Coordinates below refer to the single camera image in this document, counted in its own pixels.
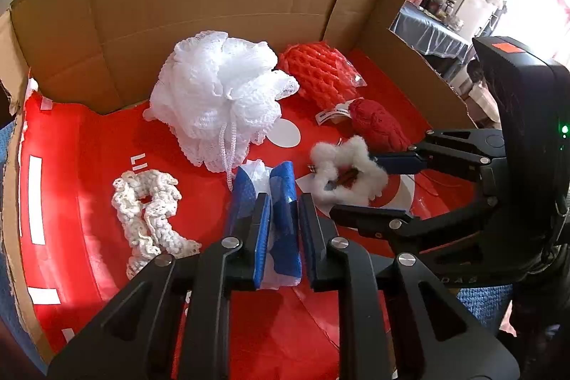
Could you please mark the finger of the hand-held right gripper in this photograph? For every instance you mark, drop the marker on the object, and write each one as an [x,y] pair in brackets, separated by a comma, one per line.
[396,162]
[369,217]

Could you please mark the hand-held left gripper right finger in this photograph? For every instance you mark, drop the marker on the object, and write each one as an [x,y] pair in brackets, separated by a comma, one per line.
[307,237]

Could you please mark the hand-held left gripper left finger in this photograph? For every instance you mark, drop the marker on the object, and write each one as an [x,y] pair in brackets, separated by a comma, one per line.
[262,237]

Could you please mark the blue mesh bath cloth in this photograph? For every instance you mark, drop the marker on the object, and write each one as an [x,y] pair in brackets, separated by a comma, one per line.
[283,219]

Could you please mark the white fluffy scrunchie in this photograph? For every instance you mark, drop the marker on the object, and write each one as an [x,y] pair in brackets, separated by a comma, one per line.
[356,157]

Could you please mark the red knitted item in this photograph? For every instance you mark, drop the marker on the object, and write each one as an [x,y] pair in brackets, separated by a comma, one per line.
[378,124]

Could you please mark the cream crochet scrunchie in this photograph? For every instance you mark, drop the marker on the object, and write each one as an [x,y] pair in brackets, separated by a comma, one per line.
[156,219]

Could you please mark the red mesh bath pouf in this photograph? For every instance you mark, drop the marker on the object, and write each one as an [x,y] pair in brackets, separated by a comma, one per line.
[318,73]

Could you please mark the white mesh bath pouf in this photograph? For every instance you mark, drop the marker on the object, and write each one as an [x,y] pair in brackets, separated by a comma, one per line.
[218,95]

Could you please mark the brown cardboard box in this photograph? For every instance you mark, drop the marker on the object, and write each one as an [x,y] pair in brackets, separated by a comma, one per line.
[200,6]

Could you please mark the grey cloth covered table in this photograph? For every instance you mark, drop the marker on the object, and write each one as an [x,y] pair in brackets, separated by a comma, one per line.
[427,30]

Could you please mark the blue terry blanket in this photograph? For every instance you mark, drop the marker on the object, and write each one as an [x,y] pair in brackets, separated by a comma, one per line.
[481,304]

